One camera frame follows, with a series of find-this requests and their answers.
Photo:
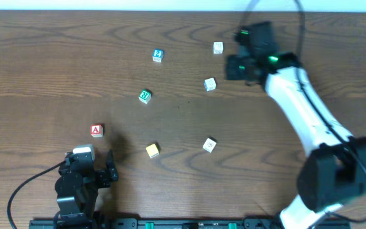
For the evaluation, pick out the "white block bee drawing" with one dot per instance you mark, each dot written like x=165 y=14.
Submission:
x=209 y=145

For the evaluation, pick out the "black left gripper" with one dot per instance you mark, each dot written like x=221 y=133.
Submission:
x=100 y=173

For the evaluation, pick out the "green letter R block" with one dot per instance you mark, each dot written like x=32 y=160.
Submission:
x=145 y=96

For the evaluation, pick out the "yellow faced wooden block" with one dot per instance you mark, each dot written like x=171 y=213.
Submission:
x=152 y=150

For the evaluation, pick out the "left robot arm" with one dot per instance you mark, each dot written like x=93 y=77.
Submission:
x=79 y=183

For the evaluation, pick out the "white block blue side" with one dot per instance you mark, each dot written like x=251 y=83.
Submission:
x=210 y=84

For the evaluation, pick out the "blue number 2 block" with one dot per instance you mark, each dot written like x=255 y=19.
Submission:
x=157 y=55

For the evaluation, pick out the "white block far top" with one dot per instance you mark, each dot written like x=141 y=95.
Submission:
x=218 y=47

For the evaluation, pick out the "red letter A block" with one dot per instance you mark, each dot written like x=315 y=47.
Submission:
x=96 y=130

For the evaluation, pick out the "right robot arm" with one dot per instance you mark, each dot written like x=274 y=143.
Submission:
x=334 y=172

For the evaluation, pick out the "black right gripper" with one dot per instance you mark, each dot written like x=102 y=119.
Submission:
x=234 y=67

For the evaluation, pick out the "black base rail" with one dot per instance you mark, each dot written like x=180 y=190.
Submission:
x=132 y=223

